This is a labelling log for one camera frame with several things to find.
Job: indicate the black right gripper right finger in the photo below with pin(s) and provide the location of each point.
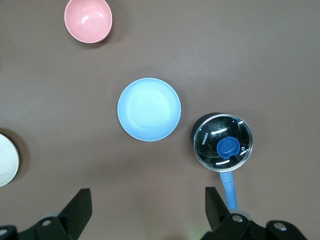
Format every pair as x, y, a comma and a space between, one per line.
220, 220

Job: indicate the small pink deep bowl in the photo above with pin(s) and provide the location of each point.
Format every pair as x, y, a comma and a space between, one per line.
87, 21

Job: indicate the light blue shallow bowl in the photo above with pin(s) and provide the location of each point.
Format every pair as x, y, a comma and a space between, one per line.
149, 110

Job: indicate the pale green deep bowl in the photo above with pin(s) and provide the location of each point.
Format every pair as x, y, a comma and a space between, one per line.
6, 160

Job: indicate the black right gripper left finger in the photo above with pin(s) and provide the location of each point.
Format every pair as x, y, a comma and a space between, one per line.
75, 212

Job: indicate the glass lid with blue knob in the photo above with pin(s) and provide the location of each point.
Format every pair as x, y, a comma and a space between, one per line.
222, 142

